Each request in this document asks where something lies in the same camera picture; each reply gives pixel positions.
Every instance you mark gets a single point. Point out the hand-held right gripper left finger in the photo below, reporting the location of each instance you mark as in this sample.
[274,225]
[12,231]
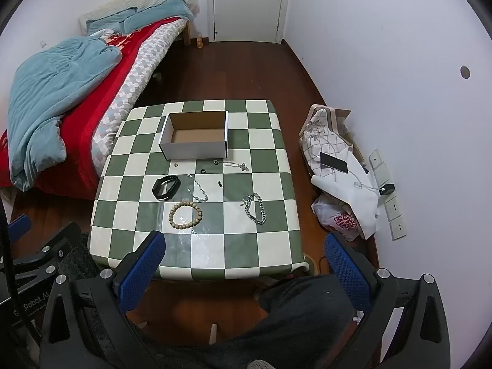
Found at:
[143,267]

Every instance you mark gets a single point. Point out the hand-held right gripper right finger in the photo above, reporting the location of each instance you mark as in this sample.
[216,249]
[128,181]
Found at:
[346,273]

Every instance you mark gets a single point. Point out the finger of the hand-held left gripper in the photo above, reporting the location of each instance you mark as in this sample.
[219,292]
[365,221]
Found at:
[19,225]
[67,236]

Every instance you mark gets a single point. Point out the black wrist band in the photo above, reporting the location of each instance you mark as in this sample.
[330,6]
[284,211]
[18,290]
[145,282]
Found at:
[158,192]

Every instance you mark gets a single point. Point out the cardboard box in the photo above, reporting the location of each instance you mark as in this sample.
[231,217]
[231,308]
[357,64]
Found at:
[196,138]

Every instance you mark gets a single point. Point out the white plastic bag red print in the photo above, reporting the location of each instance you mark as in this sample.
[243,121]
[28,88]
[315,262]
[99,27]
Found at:
[342,221]

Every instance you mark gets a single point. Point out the white checked tote bag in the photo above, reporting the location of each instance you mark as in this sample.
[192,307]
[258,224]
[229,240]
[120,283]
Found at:
[361,200]

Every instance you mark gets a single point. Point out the black charger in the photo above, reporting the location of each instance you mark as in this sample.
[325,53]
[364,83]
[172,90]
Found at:
[386,190]

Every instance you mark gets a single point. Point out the black smartphone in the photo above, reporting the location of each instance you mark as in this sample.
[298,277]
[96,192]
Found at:
[333,162]

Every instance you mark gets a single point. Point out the red blanket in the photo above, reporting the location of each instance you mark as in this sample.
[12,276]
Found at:
[84,123]

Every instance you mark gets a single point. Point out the blue quilt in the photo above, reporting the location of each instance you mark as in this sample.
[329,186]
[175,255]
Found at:
[50,84]

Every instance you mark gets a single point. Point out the white patterned tote bag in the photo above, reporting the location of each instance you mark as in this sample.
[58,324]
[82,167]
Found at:
[321,127]

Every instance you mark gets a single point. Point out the grey white diamond bed sheet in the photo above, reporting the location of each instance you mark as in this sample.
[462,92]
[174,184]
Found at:
[130,88]

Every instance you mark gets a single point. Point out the small orange bottle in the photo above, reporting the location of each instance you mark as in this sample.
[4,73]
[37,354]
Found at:
[199,41]

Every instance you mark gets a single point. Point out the blue pillow blanket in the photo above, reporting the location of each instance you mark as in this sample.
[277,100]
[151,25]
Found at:
[153,13]

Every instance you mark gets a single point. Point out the white door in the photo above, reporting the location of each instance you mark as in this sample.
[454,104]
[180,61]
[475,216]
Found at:
[250,5]

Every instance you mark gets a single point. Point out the grey wall switch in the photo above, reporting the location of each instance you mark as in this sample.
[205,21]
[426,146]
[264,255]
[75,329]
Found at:
[375,158]

